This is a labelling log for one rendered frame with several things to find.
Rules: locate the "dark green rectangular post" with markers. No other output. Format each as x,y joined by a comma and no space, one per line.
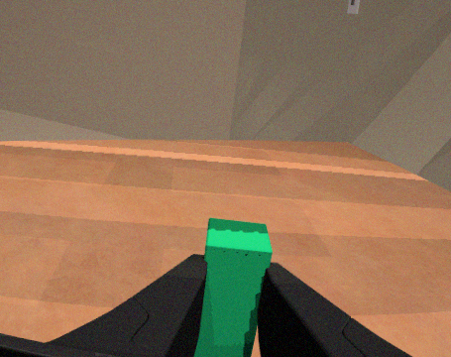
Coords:
237,255

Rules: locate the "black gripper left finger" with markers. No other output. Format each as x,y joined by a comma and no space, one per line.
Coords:
163,320

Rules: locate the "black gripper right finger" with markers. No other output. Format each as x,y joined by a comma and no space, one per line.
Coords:
296,321

